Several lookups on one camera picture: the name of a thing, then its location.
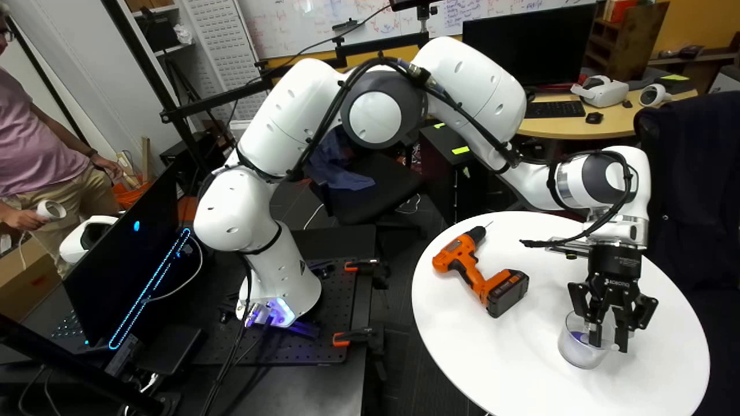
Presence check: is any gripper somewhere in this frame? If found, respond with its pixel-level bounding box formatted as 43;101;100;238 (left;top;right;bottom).
567;245;659;354

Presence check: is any purple and white pen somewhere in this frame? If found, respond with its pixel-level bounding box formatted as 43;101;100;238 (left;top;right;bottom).
569;328;621;352

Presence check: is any chair with dark jacket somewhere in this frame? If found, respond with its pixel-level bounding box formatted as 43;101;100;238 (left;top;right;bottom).
632;90;740;416

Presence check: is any round wooden desk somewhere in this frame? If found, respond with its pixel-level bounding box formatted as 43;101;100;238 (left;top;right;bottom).
513;87;700;141

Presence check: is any black computer tower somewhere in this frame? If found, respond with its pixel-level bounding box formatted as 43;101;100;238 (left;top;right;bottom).
419;121;509;227

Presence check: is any black keyboard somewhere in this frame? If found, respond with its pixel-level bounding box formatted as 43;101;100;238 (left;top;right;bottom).
524;99;587;120

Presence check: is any white headset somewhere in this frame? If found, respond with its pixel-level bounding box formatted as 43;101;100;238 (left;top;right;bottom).
570;75;630;109
58;215;120;265

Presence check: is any white hand controller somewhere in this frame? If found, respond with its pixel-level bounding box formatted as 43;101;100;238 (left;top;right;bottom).
638;83;672;108

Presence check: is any orange and black clamp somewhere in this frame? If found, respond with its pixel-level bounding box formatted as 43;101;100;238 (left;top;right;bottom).
343;258;392;291
332;326;386;354

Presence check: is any black office chair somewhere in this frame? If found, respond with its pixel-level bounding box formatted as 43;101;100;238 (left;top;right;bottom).
305;128;430;233

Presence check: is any wooden shelf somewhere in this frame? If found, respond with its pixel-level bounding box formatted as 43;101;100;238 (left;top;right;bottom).
583;0;671;83

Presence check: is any black monitor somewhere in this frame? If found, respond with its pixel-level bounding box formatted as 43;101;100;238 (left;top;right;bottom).
462;4;597;88

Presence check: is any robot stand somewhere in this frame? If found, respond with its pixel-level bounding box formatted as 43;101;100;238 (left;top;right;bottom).
0;224;378;416

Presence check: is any blue cloth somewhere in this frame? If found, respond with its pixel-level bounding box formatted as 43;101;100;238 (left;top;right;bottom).
305;127;378;192

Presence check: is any whiteboard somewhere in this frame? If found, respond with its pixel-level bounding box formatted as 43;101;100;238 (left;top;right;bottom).
238;0;603;60

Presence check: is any black power brick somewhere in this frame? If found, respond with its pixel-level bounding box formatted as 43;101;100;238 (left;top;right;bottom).
135;325;204;377

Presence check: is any white perforated panel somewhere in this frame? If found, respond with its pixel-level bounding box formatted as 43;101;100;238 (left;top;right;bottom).
182;0;270;123

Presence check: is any black laptop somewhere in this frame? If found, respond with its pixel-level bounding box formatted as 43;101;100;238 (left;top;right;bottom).
49;164;204;354

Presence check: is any cardboard box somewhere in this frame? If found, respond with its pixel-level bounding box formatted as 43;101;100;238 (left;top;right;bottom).
0;236;62;322

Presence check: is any person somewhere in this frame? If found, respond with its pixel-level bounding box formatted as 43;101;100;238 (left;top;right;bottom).
0;10;125;279

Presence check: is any orange cordless drill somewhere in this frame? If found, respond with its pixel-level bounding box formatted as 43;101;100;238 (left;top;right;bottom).
431;221;530;319

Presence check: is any camera on mount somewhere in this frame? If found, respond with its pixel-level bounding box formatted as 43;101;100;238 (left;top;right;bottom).
388;0;447;36

